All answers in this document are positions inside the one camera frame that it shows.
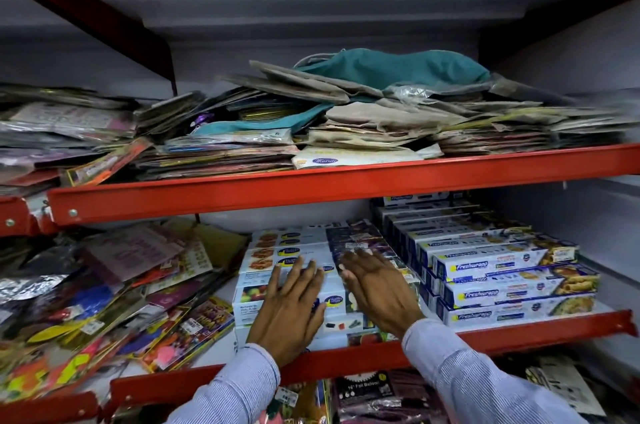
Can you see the pile of brown paper bags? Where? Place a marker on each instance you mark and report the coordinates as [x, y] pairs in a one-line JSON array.
[[425, 118]]

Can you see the pile of flat plastic packets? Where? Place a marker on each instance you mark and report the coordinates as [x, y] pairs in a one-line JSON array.
[[215, 153]]

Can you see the yellow flat packet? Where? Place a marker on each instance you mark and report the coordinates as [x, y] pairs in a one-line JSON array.
[[222, 243]]

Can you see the pile of pale printed packets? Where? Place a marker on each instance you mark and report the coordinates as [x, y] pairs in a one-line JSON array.
[[55, 133]]

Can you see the dark red shelf upright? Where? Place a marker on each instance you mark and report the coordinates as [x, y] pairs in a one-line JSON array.
[[85, 13]]

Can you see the stack of blue foil boxes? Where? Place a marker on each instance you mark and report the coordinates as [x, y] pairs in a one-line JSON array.
[[500, 263]]

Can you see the black foil balloon packet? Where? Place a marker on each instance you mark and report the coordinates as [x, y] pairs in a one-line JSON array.
[[385, 396]]

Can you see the person's left thumb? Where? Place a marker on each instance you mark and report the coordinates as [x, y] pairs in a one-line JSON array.
[[320, 316]]

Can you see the white packet with blue label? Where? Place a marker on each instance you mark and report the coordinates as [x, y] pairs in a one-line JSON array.
[[350, 157]]

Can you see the silver foil packet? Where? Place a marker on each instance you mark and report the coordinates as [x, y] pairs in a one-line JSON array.
[[25, 283]]

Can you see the person's right hand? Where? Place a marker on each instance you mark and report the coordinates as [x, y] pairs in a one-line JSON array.
[[382, 296]]

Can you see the stack of dark purple packets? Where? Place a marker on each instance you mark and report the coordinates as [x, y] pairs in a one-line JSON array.
[[357, 238]]

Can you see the person's left forearm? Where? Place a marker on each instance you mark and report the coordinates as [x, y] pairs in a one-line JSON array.
[[235, 391]]

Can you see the person's right thumb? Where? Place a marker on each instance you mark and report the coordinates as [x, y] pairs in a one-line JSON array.
[[348, 281]]

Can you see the colourful decoration packet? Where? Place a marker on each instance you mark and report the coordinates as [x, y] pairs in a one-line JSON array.
[[300, 403]]

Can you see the stack of white wrap boxes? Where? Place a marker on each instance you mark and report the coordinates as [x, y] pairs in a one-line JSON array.
[[260, 263]]

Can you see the short red shelf beam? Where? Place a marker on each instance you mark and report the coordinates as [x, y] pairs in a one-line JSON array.
[[15, 218], [45, 408]]

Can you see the person's left little finger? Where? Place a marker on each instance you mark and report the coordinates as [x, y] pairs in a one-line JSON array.
[[271, 294]]

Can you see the white printed packet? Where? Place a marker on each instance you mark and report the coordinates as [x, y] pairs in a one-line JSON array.
[[565, 381]]

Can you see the pile of colourful party packets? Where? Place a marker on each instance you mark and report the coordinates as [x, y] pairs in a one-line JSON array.
[[100, 308]]

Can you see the person's left hand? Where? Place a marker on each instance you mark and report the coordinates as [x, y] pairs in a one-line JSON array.
[[285, 323]]

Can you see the teal cloth bag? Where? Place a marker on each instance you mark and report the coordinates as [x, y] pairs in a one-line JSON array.
[[395, 68], [260, 124]]

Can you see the long red shelf beam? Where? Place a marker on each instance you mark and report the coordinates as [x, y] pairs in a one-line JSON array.
[[325, 183], [450, 343]]

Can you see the person's left middle finger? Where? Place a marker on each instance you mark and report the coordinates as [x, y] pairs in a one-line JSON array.
[[298, 276]]

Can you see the person's right forearm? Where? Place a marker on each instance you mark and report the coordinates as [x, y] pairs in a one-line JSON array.
[[475, 378]]

